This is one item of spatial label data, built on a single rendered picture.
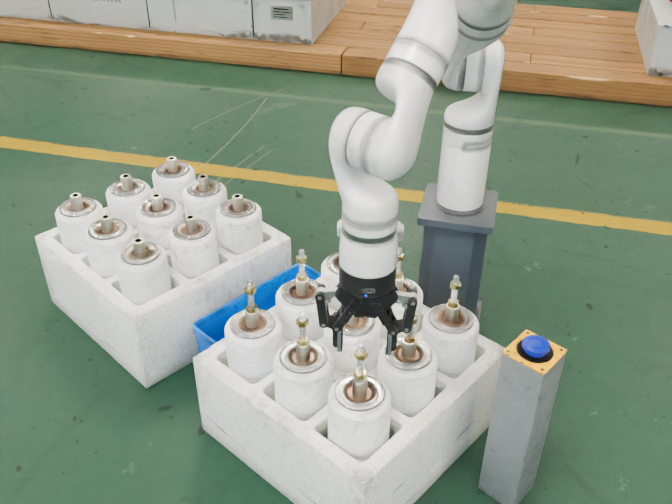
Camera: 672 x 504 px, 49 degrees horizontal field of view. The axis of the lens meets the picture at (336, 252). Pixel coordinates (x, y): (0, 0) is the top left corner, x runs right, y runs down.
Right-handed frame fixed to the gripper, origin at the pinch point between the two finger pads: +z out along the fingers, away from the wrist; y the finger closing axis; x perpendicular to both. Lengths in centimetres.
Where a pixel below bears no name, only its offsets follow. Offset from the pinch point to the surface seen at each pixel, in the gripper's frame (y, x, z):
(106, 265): -53, 36, 16
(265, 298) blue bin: -22, 42, 27
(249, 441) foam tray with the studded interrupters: -18.9, 4.3, 27.9
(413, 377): 7.6, 4.7, 10.8
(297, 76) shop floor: -35, 190, 37
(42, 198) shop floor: -94, 91, 36
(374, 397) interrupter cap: 1.8, -1.0, 9.8
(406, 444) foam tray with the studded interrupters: 7.0, -3.0, 17.3
